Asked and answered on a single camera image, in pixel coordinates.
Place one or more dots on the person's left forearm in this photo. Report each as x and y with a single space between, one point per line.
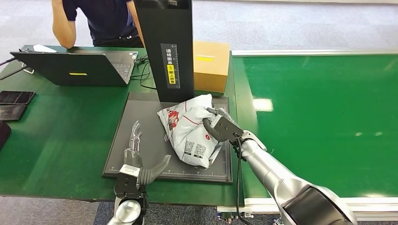
134 18

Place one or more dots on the brown cardboard box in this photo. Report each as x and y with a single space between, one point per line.
211 71

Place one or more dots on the black scale scanner column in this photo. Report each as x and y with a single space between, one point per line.
161 31

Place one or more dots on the person's right forearm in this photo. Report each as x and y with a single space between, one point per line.
57 24

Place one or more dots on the green conveyor belt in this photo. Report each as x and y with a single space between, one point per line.
317 124

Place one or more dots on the dark grey flat pouch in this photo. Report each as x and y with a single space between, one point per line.
11 112

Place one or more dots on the black laptop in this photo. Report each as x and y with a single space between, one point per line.
71 66

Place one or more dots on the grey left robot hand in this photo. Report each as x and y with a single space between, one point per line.
148 174

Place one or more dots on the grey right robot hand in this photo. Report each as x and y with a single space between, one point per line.
207 127

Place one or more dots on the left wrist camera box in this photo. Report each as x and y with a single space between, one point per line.
129 170

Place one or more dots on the metal connector bracket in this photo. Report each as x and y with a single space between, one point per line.
233 214

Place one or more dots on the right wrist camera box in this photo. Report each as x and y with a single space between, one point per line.
227 127

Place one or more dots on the black slanted rod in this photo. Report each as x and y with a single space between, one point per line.
14 73

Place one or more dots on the dark rounded object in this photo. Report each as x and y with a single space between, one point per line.
3 133

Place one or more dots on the black smartphone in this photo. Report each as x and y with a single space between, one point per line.
15 97

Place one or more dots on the dark grey scale platform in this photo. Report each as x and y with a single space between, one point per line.
149 139

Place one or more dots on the white paper sheet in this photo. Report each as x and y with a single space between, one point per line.
43 48

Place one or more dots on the person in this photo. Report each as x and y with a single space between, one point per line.
108 18

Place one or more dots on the small white clip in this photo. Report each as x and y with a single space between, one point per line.
28 70

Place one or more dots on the white plastic mailer package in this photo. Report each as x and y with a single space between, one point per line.
186 130

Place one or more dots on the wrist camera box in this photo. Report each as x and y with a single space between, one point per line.
129 170
227 127

